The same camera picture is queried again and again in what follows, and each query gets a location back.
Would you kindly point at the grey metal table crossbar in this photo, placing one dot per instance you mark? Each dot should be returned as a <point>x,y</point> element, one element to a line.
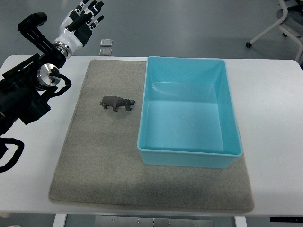
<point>117,221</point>

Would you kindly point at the beige felt mat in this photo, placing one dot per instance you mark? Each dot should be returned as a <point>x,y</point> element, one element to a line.
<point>100,165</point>

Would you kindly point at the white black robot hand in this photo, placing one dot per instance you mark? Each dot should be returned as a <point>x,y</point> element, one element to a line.
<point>77,28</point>

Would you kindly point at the blue plastic box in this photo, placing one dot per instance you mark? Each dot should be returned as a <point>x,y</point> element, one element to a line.
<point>187,116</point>

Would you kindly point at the lower clear floor tile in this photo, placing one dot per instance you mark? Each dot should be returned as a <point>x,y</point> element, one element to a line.
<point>105,52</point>

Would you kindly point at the white office chair base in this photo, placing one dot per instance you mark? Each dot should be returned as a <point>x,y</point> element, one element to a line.
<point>290,23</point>

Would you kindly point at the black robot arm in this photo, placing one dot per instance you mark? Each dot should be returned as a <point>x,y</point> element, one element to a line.
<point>27,87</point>

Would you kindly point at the brown toy hippo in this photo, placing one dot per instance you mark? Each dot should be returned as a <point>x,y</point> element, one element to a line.
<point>116,102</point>

